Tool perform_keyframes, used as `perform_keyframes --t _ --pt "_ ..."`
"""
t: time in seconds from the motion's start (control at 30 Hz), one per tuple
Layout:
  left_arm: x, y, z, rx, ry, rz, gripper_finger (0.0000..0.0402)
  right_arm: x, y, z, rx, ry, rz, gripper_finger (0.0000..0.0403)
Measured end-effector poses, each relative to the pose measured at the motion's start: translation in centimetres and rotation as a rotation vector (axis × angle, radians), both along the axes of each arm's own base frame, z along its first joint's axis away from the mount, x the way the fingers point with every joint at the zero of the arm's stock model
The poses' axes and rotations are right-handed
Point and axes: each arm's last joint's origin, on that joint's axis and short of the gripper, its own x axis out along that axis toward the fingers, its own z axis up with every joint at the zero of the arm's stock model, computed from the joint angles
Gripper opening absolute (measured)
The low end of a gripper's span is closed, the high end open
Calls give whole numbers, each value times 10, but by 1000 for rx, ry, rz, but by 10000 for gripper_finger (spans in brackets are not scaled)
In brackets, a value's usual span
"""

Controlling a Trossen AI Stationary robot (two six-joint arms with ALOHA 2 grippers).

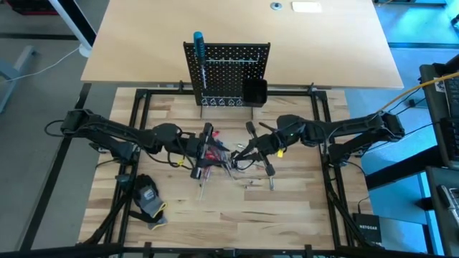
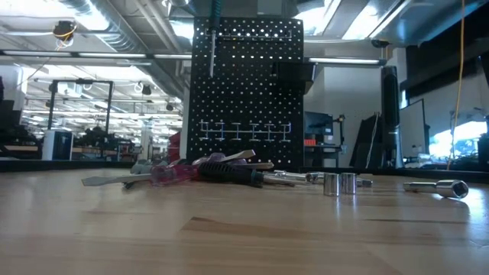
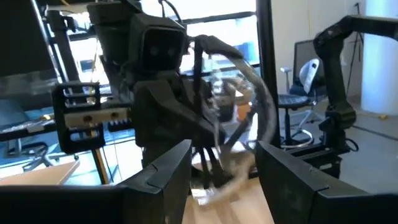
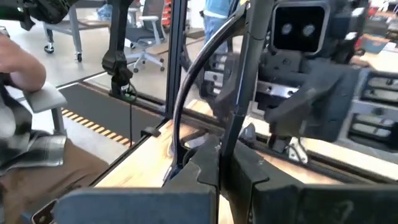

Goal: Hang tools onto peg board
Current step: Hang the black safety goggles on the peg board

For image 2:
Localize red cabinet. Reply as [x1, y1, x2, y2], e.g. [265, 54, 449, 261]
[167, 131, 183, 164]

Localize black plastic bin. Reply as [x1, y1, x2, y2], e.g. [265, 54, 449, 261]
[271, 61, 317, 96]

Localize yellow cable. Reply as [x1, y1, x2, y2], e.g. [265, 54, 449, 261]
[445, 0, 466, 172]

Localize black ribbed handle screwdriver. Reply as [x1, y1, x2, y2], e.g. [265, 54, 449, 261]
[196, 161, 299, 189]

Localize black upright column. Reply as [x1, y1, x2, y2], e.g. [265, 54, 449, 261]
[381, 65, 401, 170]

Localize white board panel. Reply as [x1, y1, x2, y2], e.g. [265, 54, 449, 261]
[399, 98, 432, 160]

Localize black gantry frame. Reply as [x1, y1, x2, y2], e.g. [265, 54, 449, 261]
[47, 79, 115, 131]

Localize hanging black device yellow wires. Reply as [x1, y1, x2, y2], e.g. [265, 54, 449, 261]
[52, 20, 78, 51]

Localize white looped hook rail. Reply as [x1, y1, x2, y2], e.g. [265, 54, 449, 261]
[197, 118, 293, 143]

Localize white blue bin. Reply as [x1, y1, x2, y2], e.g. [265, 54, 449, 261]
[40, 128, 74, 161]

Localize long chrome deep socket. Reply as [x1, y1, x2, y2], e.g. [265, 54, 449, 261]
[403, 179, 470, 199]

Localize dark computer monitor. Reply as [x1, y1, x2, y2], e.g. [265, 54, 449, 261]
[304, 110, 335, 138]

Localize black pegboard stand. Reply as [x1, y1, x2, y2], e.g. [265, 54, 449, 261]
[186, 15, 306, 171]

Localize grey box mount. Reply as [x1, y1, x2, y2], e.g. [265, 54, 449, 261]
[256, 0, 296, 17]

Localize long thin chrome bar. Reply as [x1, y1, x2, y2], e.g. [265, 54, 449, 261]
[273, 170, 374, 188]

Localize teal black screwdriver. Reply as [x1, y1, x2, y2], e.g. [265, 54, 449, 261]
[208, 0, 223, 79]

